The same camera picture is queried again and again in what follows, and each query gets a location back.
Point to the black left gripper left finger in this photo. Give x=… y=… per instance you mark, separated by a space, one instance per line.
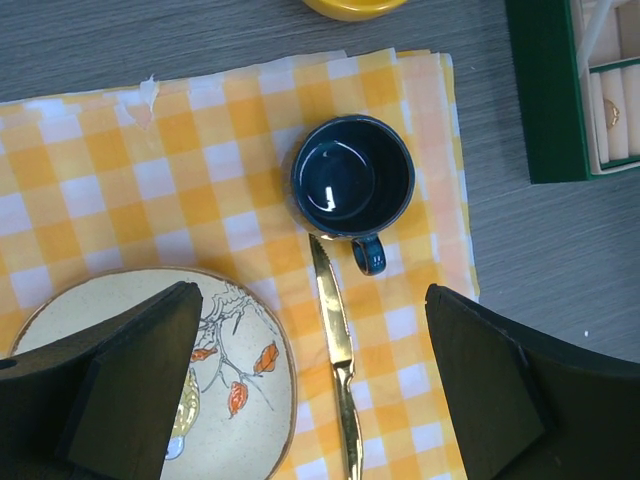
x=100 y=403

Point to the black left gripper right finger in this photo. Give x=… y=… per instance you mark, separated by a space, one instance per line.
x=526 y=405

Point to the green jewelry tray insert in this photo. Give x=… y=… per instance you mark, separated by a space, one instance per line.
x=606 y=41

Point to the green jewelry box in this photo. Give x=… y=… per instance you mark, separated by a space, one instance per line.
x=548 y=90

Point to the beige bird pattern plate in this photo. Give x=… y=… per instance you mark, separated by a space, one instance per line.
x=236 y=415

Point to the orange white checkered cloth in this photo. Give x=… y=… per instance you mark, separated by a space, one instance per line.
x=187 y=173

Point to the dark blue mug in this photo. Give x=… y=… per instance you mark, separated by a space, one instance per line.
x=349 y=179

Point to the orange bowl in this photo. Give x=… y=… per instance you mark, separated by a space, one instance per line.
x=353 y=10

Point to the black handled knife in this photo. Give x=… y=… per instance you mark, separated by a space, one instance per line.
x=340 y=350

